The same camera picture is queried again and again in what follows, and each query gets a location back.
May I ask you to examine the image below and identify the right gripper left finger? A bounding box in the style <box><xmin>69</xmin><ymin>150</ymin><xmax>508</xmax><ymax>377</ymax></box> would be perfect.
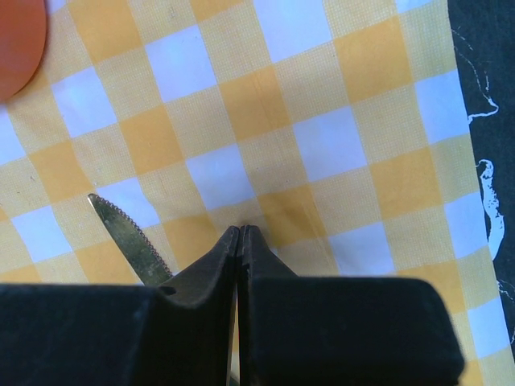
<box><xmin>1</xmin><ymin>227</ymin><xmax>240</xmax><ymax>385</ymax></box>

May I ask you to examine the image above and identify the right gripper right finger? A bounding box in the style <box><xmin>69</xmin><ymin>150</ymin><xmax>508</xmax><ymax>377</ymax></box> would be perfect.
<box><xmin>239</xmin><ymin>225</ymin><xmax>465</xmax><ymax>385</ymax></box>

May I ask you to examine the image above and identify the black handled table knife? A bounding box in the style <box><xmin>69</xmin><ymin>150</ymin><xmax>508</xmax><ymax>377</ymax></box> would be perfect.
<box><xmin>88</xmin><ymin>193</ymin><xmax>173</xmax><ymax>286</ymax></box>

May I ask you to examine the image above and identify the yellow checkered tablecloth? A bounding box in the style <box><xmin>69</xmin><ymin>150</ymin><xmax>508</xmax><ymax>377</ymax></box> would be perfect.
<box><xmin>1</xmin><ymin>1</ymin><xmax>514</xmax><ymax>385</ymax></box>

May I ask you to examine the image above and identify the orange translucent cup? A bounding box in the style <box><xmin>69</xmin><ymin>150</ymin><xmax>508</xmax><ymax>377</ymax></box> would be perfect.
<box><xmin>0</xmin><ymin>0</ymin><xmax>47</xmax><ymax>101</ymax></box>

